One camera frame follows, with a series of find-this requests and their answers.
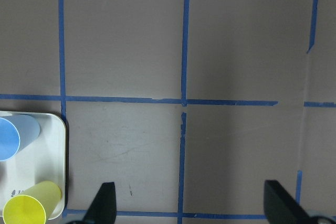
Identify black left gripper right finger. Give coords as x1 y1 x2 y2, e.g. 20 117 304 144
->
264 180 318 224

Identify yellow plastic cup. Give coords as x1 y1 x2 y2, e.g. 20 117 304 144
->
3 181 62 224

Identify blue plastic cup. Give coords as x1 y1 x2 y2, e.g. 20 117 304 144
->
1 114 40 162

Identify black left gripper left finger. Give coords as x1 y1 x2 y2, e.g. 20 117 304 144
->
82 182 116 224

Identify white rabbit serving tray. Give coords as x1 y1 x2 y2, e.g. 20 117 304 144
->
1 111 66 220

